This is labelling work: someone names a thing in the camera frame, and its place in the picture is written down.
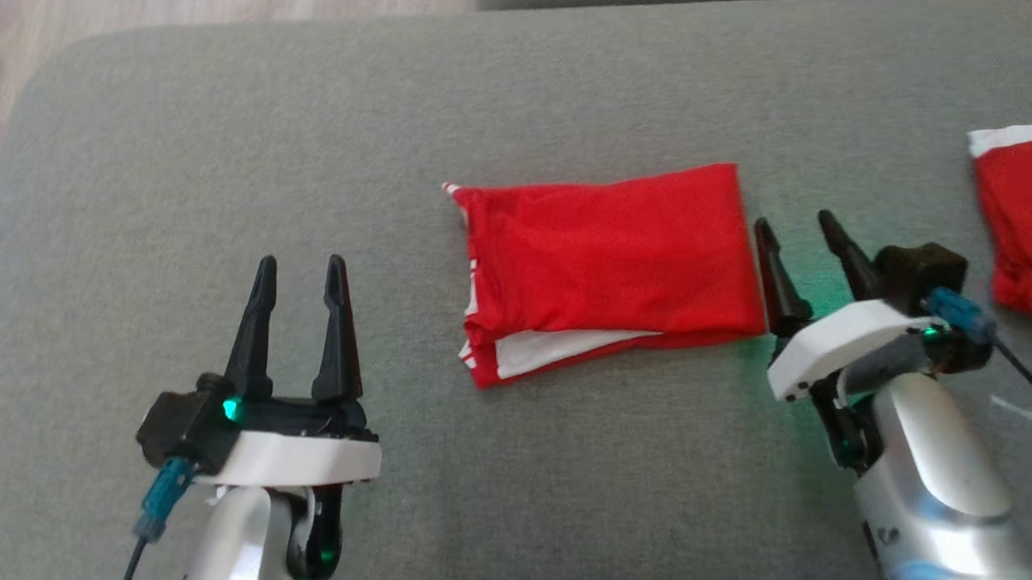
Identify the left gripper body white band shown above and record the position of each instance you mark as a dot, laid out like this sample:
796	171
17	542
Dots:
299	456

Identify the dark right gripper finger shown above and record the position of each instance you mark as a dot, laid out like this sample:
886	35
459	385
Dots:
854	265
782	289

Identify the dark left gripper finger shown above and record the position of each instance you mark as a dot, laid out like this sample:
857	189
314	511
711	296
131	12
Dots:
339	339
253	342

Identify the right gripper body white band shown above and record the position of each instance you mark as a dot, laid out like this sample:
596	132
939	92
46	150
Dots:
835	343

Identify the red shorts with white trim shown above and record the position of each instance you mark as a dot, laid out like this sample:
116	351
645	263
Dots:
1024	221

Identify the red jersey with white sleeves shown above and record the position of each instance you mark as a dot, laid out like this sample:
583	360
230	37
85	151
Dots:
609	252

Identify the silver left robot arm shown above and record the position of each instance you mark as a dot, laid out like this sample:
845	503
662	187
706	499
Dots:
242	548

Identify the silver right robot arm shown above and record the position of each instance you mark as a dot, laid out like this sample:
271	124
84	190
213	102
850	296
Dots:
934	473

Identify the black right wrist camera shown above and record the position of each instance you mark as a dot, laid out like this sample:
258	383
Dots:
923	271

